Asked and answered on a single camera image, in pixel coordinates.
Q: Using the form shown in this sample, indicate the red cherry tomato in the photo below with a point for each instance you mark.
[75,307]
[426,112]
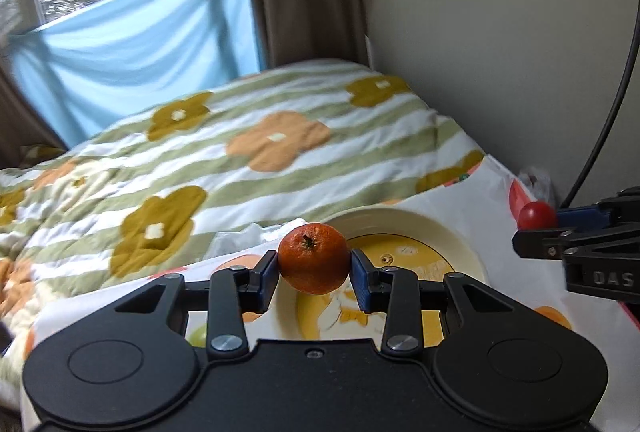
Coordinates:
[537,215]

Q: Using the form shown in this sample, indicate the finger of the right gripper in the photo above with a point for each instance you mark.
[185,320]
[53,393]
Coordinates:
[623,208]
[540,244]

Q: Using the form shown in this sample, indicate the small orange mandarin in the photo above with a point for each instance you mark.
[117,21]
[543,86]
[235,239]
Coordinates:
[314,258]

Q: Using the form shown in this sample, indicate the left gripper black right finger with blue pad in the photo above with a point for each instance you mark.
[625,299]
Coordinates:
[396,293]

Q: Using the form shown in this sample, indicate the floral striped quilt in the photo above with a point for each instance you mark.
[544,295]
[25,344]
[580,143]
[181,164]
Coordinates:
[206,175]

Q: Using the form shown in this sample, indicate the white fruit print tablecloth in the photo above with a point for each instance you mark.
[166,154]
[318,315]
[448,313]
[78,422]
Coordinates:
[549,343]

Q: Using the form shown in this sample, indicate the light blue window cloth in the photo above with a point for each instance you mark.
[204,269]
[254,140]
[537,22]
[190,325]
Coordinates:
[87,70]

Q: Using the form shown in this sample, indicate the brown left curtain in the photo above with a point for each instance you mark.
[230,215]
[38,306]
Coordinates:
[22,128]

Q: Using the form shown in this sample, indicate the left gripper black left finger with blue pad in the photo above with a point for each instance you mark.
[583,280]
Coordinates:
[232,292]

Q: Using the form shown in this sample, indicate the cream ceramic fruit bowl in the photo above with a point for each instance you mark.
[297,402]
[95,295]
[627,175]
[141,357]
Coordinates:
[389,237]

